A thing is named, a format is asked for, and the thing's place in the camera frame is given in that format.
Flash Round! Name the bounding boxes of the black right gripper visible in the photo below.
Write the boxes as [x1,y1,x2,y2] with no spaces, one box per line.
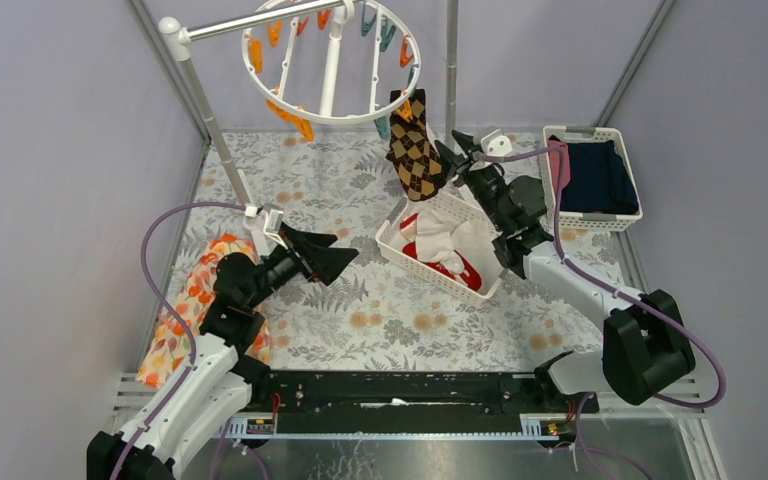
[434,129,510,232]

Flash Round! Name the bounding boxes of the orange clip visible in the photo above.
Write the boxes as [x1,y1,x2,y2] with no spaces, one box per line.
[399,35,414,68]
[394,99,414,123]
[265,100,315,142]

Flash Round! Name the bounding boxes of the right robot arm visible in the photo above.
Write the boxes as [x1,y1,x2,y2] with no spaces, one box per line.
[434,132,696,412]

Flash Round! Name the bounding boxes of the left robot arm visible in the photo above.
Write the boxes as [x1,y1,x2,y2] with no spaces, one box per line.
[86,224,358,479]

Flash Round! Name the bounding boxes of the teal front clip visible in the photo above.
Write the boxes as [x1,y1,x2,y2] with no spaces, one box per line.
[373,115,391,140]

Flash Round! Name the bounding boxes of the orange right clip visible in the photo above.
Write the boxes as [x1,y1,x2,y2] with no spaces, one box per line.
[399,35,414,68]

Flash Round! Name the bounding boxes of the orange front left clip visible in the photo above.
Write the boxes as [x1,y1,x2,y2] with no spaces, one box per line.
[265,100,315,142]

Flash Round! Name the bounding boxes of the white round clip hanger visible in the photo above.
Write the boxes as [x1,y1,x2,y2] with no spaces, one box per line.
[241,1,423,127]

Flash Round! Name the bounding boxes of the floral grey tablecloth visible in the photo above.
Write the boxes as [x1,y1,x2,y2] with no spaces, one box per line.
[166,132,602,371]

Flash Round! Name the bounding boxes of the pink garment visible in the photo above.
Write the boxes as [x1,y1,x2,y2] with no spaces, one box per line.
[547,137,571,199]

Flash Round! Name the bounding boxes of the white perforated sock basket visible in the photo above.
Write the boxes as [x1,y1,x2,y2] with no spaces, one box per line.
[374,192,504,306]

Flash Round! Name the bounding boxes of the navy garment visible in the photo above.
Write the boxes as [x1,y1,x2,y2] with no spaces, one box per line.
[561,140,639,215]

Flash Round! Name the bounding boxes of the white basket with clothes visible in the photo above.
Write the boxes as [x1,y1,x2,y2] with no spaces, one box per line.
[540,125,643,232]

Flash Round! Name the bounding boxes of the floral orange cloth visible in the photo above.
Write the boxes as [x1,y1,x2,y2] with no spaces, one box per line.
[136,234,256,389]

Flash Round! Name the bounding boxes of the grey horizontal rack bar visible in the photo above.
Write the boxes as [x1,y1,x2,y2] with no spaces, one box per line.
[177,0,356,45]

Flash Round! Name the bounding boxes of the grey left rack pole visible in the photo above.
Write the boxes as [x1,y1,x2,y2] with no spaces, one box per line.
[157,16,252,207]

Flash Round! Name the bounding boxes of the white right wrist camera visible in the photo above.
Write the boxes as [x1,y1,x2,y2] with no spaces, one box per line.
[473,126,513,157]

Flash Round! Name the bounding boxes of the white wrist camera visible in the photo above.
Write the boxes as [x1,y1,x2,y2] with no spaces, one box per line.
[250,204,284,253]
[473,126,513,157]

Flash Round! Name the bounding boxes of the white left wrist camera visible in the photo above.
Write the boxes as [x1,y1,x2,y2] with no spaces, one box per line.
[250,204,284,253]

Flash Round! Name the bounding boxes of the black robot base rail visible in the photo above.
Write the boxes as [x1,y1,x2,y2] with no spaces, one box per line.
[238,370,599,438]

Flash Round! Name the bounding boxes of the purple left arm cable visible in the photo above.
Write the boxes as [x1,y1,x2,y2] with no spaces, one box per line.
[109,202,250,480]

